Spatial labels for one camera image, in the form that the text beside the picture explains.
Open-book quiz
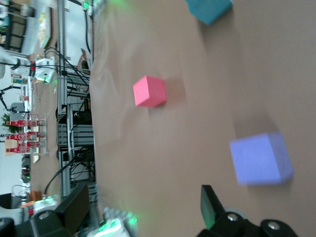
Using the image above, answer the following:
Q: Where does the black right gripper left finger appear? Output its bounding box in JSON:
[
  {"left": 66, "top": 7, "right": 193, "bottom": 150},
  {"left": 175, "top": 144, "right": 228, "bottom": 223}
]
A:
[{"left": 0, "top": 182, "right": 90, "bottom": 237}]

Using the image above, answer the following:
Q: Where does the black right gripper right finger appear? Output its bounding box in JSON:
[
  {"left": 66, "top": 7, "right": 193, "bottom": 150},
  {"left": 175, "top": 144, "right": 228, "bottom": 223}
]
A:
[{"left": 197, "top": 184, "right": 301, "bottom": 237}]

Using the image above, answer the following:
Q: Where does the light blue foam block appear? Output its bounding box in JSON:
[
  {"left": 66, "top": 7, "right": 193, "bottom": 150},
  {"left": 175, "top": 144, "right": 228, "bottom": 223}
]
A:
[{"left": 185, "top": 0, "right": 234, "bottom": 27}]

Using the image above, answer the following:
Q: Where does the purple foam block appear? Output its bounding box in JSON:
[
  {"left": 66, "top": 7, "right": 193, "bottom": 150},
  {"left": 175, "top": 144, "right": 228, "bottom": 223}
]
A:
[{"left": 229, "top": 132, "right": 294, "bottom": 186}]

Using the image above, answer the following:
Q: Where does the clear acrylic rack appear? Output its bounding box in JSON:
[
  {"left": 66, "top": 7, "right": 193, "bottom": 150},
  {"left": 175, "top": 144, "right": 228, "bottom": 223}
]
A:
[{"left": 4, "top": 112, "right": 50, "bottom": 157}]

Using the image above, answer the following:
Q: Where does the brown table cloth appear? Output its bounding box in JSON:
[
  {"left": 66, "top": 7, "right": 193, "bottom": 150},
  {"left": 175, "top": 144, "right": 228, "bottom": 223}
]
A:
[{"left": 88, "top": 0, "right": 316, "bottom": 237}]

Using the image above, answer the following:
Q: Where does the green potted plant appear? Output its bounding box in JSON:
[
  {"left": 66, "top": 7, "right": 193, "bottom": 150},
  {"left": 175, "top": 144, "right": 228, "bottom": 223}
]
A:
[{"left": 1, "top": 113, "right": 16, "bottom": 133}]

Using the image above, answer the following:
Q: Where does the red foam block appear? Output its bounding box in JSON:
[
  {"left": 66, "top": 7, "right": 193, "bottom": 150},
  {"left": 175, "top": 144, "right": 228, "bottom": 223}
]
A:
[{"left": 132, "top": 75, "right": 167, "bottom": 109}]

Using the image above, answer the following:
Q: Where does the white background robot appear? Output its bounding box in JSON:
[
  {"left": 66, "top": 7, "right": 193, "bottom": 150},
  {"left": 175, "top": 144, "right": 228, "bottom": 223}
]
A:
[{"left": 0, "top": 56, "right": 59, "bottom": 84}]

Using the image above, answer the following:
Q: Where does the aluminium frame post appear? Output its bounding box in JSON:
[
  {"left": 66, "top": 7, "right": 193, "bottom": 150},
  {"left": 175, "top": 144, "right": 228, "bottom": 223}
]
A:
[{"left": 56, "top": 0, "right": 69, "bottom": 198}]

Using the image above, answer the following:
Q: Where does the black cable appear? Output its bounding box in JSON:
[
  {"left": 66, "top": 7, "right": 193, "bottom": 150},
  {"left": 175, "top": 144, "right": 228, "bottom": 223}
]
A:
[{"left": 83, "top": 11, "right": 92, "bottom": 54}]

